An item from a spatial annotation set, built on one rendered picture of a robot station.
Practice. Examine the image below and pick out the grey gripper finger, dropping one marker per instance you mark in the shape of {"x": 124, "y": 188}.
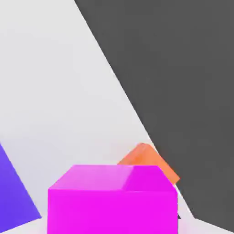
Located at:
{"x": 179, "y": 217}

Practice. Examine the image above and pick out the small magenta cube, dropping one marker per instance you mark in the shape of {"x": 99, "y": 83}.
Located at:
{"x": 111, "y": 210}

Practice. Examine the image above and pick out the small orange cube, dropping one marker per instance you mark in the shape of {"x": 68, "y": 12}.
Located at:
{"x": 146, "y": 157}

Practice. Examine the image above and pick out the large purple box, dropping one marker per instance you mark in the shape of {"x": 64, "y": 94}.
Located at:
{"x": 12, "y": 197}

